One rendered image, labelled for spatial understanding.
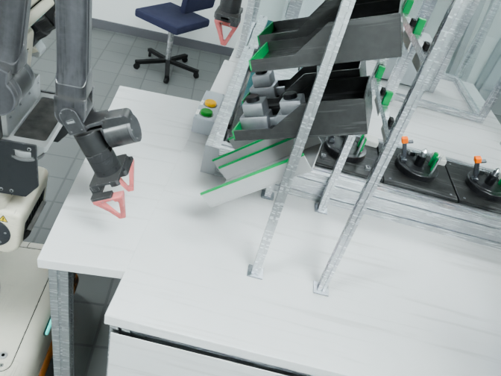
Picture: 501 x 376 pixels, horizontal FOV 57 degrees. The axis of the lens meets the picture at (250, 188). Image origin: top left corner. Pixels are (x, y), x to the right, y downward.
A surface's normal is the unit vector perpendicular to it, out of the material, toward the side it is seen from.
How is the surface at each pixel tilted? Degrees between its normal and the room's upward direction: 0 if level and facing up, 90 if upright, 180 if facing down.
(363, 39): 90
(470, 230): 90
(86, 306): 0
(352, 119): 90
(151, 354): 90
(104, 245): 0
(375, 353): 0
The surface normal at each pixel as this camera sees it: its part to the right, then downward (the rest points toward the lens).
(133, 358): -0.12, 0.58
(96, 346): 0.22, -0.77
